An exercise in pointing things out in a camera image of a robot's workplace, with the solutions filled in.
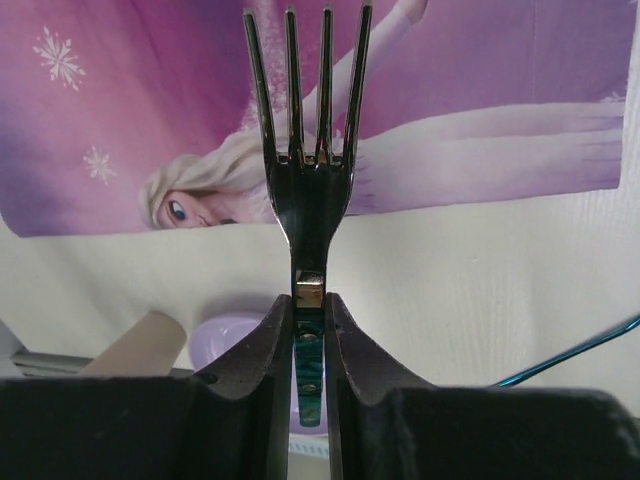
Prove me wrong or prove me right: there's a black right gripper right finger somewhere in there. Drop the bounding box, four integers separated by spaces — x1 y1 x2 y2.
325 293 435 479

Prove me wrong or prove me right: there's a lilac plastic plate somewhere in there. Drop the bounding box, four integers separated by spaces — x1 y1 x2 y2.
188 309 331 480

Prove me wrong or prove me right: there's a green handled metal fork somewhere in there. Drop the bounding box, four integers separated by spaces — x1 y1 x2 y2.
243 2 373 428

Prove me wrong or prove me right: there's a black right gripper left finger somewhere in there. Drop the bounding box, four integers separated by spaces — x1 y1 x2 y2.
192 295 293 479

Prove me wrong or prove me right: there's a purple pink printed placemat cloth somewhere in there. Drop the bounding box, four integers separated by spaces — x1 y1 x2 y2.
1 1 637 237

